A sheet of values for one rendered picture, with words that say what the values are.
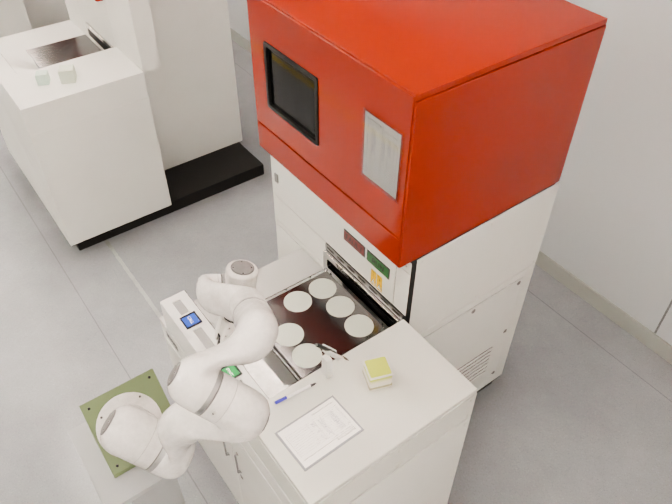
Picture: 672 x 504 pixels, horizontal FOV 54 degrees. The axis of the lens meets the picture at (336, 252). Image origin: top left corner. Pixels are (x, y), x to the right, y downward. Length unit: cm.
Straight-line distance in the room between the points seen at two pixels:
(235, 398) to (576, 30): 138
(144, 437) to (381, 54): 114
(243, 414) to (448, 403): 83
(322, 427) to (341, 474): 15
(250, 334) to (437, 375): 86
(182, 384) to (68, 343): 230
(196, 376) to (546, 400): 226
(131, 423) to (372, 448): 67
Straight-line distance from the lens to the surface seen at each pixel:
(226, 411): 136
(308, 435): 194
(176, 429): 150
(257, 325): 138
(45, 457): 326
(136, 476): 213
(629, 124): 323
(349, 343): 222
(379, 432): 195
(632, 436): 335
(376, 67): 175
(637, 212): 337
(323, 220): 239
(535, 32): 201
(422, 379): 207
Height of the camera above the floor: 264
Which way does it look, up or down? 44 degrees down
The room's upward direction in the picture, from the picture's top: 1 degrees clockwise
